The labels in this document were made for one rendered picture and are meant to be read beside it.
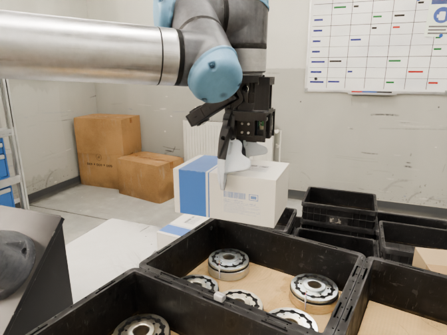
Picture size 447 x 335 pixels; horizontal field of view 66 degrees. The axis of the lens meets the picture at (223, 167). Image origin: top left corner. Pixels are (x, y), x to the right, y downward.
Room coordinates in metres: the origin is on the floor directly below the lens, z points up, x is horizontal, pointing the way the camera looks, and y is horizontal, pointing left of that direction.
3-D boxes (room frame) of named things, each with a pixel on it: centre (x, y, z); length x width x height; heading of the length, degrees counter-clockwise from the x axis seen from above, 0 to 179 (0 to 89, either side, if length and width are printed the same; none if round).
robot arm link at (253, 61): (0.65, -0.04, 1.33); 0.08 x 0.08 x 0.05
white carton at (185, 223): (1.12, 0.13, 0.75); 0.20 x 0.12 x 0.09; 153
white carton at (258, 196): (0.65, -0.02, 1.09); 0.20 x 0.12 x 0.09; 69
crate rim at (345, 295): (0.65, -0.07, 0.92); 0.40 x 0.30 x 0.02; 58
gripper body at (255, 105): (0.64, -0.05, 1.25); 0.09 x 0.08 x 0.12; 69
